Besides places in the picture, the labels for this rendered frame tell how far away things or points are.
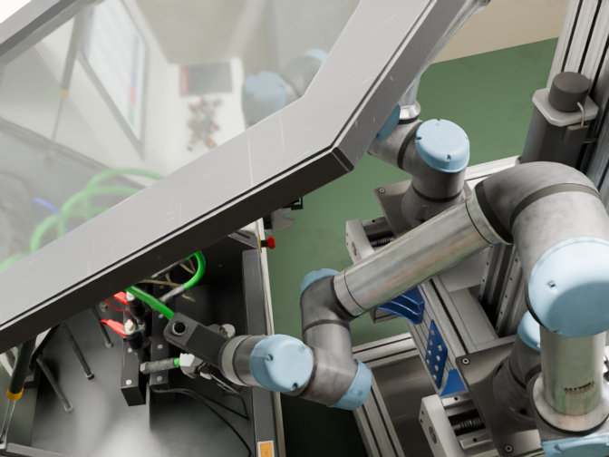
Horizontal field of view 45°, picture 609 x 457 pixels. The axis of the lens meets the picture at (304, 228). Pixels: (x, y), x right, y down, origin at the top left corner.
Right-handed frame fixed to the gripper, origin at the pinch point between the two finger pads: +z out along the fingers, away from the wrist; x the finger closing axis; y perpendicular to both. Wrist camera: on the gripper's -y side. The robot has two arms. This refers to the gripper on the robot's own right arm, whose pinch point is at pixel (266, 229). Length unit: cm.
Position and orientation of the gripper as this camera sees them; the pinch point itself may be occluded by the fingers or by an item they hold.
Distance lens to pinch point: 145.7
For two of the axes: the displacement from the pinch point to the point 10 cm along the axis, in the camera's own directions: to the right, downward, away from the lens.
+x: -1.1, -7.5, 6.6
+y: 9.9, -1.1, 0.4
